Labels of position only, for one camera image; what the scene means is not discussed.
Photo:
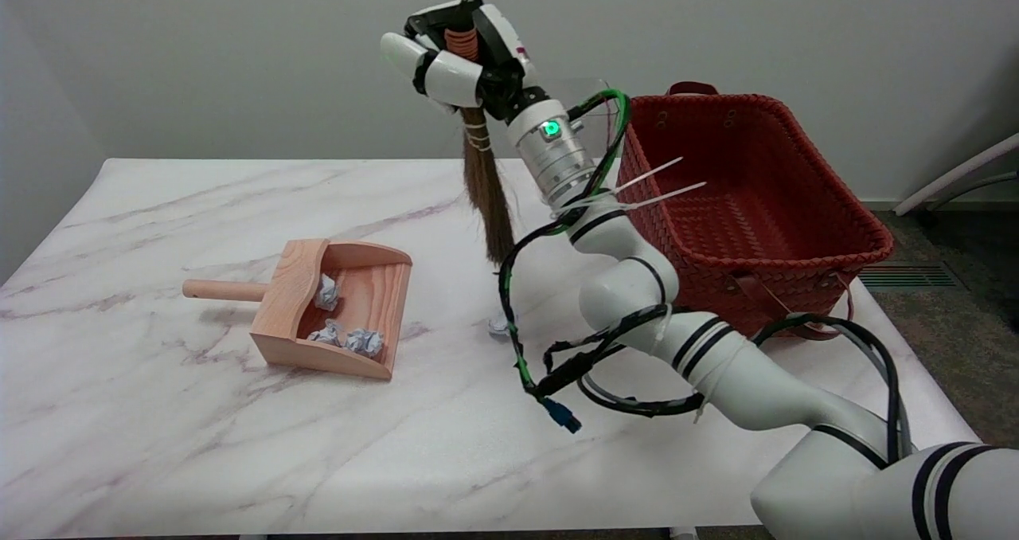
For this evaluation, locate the grey pipe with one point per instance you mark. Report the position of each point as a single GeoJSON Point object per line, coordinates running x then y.
{"type": "Point", "coordinates": [981, 183]}

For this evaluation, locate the wooden dustpan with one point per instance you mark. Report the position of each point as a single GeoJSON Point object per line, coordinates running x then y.
{"type": "Point", "coordinates": [279, 317]}

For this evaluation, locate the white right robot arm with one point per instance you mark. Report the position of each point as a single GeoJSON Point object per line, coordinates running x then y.
{"type": "Point", "coordinates": [629, 293]}

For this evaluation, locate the white pipe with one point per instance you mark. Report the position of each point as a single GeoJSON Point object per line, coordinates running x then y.
{"type": "Point", "coordinates": [955, 175]}

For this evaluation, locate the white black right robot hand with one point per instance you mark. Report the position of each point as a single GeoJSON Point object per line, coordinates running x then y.
{"type": "Point", "coordinates": [454, 78]}

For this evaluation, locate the floor vent grille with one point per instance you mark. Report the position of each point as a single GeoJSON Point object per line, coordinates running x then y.
{"type": "Point", "coordinates": [907, 275]}

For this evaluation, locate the small brown straw broom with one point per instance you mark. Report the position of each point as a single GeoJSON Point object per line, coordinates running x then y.
{"type": "Point", "coordinates": [489, 205]}

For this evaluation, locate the white paper ball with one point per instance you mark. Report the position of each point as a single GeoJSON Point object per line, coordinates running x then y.
{"type": "Point", "coordinates": [364, 343]}
{"type": "Point", "coordinates": [325, 335]}
{"type": "Point", "coordinates": [327, 293]}
{"type": "Point", "coordinates": [499, 326]}

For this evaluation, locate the red woven basket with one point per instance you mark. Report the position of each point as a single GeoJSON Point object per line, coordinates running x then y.
{"type": "Point", "coordinates": [756, 205]}

